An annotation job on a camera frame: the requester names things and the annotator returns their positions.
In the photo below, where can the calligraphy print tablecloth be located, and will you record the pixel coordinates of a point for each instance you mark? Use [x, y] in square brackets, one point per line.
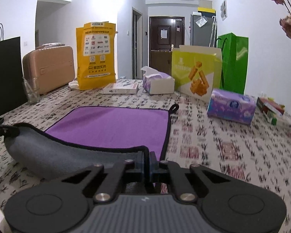
[259, 153]

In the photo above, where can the black paper shopping bag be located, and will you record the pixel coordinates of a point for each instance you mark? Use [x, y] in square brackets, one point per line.
[12, 93]

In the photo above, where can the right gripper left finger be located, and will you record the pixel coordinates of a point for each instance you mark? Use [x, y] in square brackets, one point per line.
[128, 174]

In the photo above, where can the open white tissue box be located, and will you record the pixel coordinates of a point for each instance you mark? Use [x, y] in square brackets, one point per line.
[156, 82]

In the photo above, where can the dark brown entrance door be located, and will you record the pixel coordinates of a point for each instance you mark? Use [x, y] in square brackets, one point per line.
[166, 33]

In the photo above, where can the yellow black box on fridge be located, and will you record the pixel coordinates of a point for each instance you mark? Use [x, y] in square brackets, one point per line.
[206, 11]

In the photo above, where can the green snack box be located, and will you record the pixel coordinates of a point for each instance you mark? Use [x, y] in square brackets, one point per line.
[196, 70]

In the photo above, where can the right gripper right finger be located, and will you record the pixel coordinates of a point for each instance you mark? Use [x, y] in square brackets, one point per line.
[175, 178]

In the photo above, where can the purple tissue pack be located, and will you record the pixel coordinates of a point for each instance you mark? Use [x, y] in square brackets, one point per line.
[231, 106]

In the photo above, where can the clear drinking glass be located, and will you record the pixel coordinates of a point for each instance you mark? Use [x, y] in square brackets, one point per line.
[31, 88]

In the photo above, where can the flat white box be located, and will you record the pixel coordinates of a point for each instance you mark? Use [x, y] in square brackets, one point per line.
[121, 88]

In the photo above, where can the green gift bag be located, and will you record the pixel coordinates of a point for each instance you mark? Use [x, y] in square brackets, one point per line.
[234, 62]

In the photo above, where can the grey refrigerator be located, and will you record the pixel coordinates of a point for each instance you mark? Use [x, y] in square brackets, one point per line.
[203, 29]

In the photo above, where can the small red green box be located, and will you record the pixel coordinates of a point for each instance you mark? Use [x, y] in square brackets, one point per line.
[273, 113]

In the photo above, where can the yellow paper bag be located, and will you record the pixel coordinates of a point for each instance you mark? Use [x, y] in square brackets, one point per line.
[95, 55]

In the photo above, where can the rose gold suitcase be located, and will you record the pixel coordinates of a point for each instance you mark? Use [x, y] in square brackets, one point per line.
[51, 66]

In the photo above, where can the wall picture frame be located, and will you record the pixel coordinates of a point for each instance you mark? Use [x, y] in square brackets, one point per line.
[223, 10]

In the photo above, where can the purple and grey towel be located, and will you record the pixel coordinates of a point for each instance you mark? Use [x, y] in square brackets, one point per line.
[90, 135]

